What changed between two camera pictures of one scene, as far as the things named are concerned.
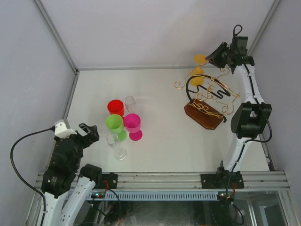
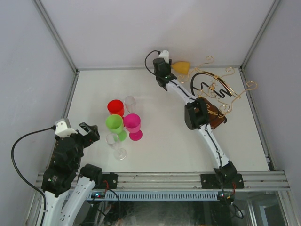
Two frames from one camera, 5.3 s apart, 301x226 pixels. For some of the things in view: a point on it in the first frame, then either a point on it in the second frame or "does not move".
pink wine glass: [132, 123] does not move
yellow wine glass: [199, 59] → [182, 68]
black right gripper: [214, 59] → [169, 66]
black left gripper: [91, 136] does not move
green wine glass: [115, 123] does not move
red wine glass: [116, 107] does not move
